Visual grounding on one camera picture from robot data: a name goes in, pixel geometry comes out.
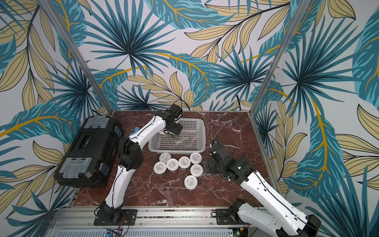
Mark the yogurt cup white lid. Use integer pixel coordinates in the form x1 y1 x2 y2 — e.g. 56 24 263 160
159 129 169 136

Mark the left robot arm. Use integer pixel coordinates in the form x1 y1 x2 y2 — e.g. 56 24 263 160
102 104 183 210

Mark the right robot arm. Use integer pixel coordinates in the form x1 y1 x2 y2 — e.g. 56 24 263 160
202 158 321 237

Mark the white perforated plastic basket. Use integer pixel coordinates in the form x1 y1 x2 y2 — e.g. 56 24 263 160
148 118 206 155

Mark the black plastic toolbox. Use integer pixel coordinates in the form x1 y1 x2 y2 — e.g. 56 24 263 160
54 116 123 188

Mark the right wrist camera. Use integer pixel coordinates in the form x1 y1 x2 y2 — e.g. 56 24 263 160
209 140 230 162

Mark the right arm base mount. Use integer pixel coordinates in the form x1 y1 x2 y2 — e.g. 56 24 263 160
211 208 245 225

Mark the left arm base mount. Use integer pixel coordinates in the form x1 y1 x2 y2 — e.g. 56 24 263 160
94 202 137 226

